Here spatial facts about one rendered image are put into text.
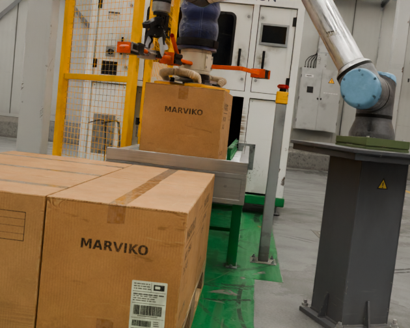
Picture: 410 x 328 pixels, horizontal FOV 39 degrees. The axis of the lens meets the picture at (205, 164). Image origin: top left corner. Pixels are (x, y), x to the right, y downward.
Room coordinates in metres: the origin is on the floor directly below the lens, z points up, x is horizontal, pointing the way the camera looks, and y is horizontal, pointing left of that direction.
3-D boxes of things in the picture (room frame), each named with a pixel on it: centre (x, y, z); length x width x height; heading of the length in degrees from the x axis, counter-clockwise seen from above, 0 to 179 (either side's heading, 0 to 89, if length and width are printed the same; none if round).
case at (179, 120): (3.18, 0.11, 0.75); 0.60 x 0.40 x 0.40; 174
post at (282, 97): (3.38, -0.40, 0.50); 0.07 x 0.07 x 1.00; 86
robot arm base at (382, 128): (2.46, -0.69, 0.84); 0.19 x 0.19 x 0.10
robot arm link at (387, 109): (2.46, -0.68, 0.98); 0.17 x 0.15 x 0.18; 149
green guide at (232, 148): (4.34, -0.24, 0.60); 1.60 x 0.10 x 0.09; 176
